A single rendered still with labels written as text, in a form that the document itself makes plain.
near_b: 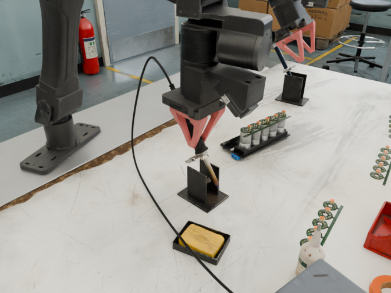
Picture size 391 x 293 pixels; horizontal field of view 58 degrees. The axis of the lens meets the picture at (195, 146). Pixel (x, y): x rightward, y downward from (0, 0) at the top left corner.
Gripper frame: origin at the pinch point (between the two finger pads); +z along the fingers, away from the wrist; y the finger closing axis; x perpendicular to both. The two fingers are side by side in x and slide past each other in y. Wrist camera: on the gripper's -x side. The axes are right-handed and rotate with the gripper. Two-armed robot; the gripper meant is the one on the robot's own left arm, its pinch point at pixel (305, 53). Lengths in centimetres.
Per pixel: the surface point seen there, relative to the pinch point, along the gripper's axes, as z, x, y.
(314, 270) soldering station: 15, -15, -65
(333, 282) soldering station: 17, -17, -66
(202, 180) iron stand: 6, 5, -53
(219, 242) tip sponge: 14, 1, -60
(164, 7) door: -85, 206, 233
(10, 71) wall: -81, 245, 61
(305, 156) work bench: 17.2, -1.0, -27.5
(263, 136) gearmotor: 9.3, 4.8, -29.6
